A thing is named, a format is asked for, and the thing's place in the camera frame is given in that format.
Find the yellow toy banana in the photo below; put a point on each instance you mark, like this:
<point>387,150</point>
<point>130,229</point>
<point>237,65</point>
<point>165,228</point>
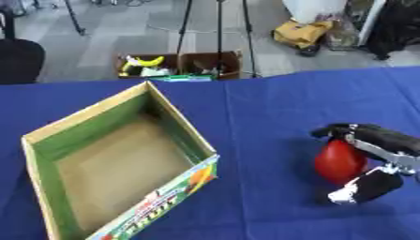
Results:
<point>143,62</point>

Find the black stand leg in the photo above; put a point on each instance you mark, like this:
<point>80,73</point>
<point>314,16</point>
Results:
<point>74,17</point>

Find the green flat box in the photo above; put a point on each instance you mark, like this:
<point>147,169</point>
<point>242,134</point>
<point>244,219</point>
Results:
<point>180,78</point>

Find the brown cardboard box on floor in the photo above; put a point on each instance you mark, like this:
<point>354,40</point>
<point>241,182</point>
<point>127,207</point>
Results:
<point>208,64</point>

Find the yellow bag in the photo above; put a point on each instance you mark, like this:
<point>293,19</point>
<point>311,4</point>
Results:
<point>299,33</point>

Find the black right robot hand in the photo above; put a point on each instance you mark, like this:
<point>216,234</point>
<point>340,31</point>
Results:
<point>383,140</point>

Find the black bag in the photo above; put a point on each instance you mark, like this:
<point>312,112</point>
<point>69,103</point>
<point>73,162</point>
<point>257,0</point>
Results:
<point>395,28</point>

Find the tan cardboard box green inside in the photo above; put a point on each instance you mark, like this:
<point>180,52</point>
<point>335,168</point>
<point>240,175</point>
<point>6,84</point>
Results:
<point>120,162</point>

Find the red toy fruit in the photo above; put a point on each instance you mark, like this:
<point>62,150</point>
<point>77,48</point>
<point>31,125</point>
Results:
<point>339,162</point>

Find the black tripod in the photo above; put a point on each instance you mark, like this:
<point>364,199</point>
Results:
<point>219,31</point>

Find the black chair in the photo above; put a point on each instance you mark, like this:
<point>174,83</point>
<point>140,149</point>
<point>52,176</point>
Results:
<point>19,59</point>

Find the white cylindrical bin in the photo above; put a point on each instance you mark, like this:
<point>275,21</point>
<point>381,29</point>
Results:
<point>314,10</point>

